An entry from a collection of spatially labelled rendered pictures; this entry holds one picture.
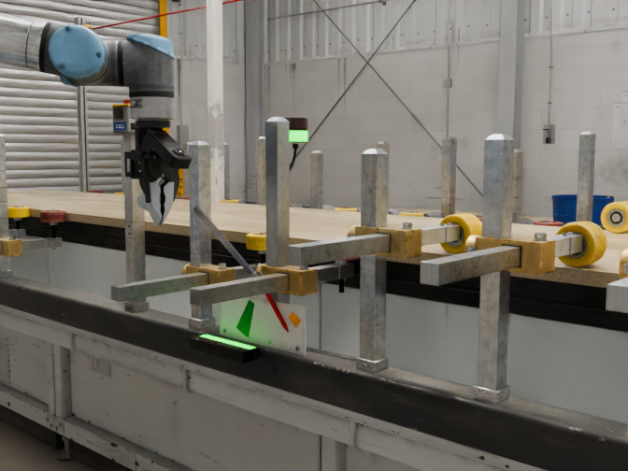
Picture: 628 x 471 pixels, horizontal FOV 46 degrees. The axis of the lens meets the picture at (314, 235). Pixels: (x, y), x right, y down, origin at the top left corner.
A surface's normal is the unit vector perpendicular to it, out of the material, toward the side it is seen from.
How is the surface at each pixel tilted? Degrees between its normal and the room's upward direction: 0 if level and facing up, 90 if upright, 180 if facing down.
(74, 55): 91
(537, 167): 90
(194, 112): 90
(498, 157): 90
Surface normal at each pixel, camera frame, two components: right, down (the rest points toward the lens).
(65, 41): 0.25, 0.12
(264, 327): -0.67, 0.08
